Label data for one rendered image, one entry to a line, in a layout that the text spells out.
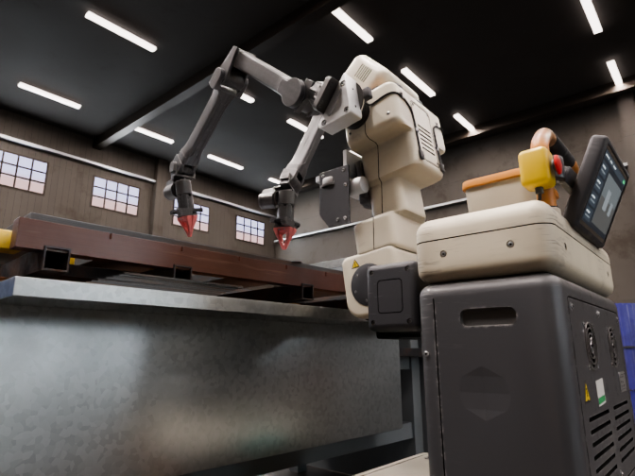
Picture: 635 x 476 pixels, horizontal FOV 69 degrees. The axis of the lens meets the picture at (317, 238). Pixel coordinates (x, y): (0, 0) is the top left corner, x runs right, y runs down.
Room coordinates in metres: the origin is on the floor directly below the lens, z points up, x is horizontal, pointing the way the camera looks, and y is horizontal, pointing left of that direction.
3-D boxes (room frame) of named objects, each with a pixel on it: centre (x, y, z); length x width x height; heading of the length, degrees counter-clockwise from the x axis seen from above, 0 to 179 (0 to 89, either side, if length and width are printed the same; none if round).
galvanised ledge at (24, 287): (1.26, 0.10, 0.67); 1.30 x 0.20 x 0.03; 137
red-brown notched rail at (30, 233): (1.49, 0.05, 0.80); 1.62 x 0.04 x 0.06; 137
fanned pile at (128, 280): (1.02, 0.36, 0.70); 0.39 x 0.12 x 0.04; 137
